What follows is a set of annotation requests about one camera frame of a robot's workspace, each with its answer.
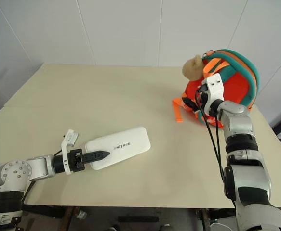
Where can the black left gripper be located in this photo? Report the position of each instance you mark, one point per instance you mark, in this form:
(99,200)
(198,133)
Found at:
(75,160)

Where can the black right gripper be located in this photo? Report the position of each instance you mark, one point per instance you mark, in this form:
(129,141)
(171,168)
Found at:
(203,93)

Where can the white rectangular box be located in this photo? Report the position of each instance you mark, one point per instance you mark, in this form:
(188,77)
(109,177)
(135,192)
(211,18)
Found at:
(128,144)

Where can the orange and teal backpack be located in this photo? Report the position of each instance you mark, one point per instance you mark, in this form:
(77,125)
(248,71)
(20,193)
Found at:
(239,79)

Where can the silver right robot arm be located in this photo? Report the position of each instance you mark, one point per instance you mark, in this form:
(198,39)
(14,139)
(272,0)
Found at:
(246,168)

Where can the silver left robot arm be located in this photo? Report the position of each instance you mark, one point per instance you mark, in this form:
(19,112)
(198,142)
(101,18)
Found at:
(15,172)

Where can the tan plush bear head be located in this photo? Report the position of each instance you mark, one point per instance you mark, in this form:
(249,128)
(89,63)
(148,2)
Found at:
(193,68)

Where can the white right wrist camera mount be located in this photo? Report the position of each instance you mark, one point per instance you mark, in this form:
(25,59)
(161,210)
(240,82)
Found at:
(214,87)

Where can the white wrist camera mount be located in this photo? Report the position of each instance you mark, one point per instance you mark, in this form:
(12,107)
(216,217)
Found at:
(214,87)
(70,138)

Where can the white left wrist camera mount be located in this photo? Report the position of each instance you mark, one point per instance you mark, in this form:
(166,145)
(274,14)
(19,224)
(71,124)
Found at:
(70,138)

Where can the dark table support frame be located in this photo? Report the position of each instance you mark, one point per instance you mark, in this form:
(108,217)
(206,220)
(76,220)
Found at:
(44,210)

